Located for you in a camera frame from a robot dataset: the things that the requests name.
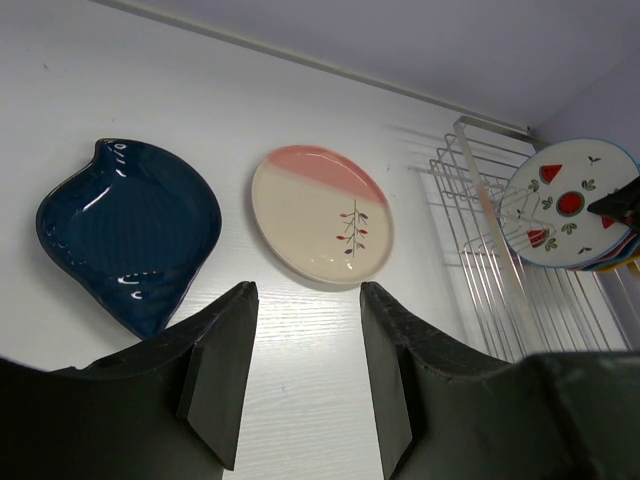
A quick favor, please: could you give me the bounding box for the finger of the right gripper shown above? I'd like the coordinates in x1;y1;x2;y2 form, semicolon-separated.
587;177;640;223

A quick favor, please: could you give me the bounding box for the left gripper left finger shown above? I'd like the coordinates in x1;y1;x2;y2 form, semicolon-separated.
1;282;258;479

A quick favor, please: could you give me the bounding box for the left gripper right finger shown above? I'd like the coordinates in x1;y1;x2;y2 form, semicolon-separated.
360;282;639;479

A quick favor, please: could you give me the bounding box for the teal blue plate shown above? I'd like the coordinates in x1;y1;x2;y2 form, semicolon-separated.
586;245;640;273

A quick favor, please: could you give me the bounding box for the white patterned plate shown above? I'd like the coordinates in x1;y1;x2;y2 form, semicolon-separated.
498;138;639;269

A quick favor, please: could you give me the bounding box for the dark blue plate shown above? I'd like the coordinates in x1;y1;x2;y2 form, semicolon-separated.
35;138;222;340

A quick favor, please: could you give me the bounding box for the pink and cream plate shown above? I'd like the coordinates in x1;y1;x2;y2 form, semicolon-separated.
251;145;394;285

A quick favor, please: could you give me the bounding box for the yellow plate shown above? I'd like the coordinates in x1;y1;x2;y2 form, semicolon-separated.
597;255;639;277

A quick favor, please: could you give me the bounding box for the wire dish rack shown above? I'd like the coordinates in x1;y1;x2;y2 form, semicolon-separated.
407;116;639;361

